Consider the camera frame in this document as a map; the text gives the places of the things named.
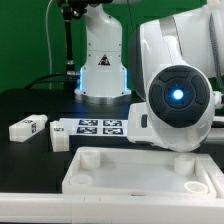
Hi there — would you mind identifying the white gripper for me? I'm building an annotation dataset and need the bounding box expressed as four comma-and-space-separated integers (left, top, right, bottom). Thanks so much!
127, 102, 174, 149

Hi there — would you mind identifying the white desk top tray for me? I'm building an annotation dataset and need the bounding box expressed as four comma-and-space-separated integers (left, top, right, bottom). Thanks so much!
62, 147, 217, 198

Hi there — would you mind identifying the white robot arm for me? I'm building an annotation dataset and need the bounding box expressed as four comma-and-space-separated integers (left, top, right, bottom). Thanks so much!
75, 0, 224, 152

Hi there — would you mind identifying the white sheet with markers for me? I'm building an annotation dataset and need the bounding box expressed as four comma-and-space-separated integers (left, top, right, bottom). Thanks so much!
60, 118, 128, 137

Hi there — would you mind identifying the white right fence bar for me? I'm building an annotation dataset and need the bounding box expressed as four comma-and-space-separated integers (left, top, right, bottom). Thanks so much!
197, 154, 224, 199

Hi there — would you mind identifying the white fence bar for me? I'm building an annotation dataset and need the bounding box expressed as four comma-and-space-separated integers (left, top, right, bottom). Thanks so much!
0, 193, 224, 224
197, 154, 224, 199

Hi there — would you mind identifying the white front fence bar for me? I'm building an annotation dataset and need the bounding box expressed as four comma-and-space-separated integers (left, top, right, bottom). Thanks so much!
0, 193, 224, 224

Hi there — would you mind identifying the black cable on table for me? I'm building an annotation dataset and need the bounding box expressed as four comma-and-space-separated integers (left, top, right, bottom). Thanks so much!
23, 73, 81, 90

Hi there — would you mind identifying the black camera stand pole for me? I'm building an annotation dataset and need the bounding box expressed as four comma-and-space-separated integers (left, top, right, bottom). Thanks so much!
57, 0, 87, 75

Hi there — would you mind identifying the white cable behind pole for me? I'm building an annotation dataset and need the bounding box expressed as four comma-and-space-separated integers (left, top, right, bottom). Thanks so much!
45, 0, 54, 90

